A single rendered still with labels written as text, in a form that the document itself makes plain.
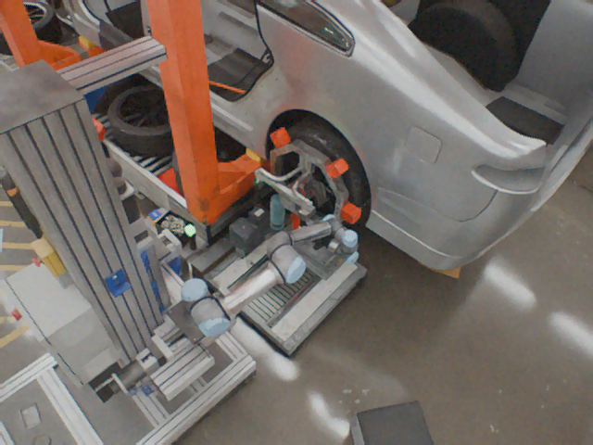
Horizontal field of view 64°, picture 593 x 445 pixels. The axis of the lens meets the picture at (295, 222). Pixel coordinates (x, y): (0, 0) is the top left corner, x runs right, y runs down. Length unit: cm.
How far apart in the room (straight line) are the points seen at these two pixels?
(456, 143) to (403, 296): 158
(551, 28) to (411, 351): 229
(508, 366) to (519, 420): 33
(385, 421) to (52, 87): 212
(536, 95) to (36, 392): 369
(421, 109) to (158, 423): 204
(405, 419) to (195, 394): 112
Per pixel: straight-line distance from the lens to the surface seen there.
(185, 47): 225
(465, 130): 208
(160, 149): 380
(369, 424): 266
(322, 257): 322
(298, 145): 262
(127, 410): 286
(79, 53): 440
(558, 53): 376
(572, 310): 388
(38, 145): 147
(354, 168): 258
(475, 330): 347
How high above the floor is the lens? 284
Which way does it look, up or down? 51 degrees down
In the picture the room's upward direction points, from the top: 5 degrees clockwise
